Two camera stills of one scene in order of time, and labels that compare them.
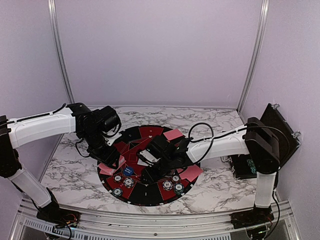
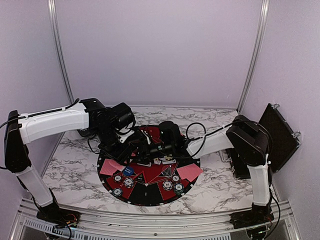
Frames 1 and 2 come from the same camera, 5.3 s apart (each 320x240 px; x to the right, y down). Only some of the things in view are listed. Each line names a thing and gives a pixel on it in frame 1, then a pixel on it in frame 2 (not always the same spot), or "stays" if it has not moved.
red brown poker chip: x=118 y=178 stays
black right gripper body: x=165 y=169 → x=167 y=148
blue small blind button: x=128 y=171 stays
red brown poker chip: x=175 y=178 stays
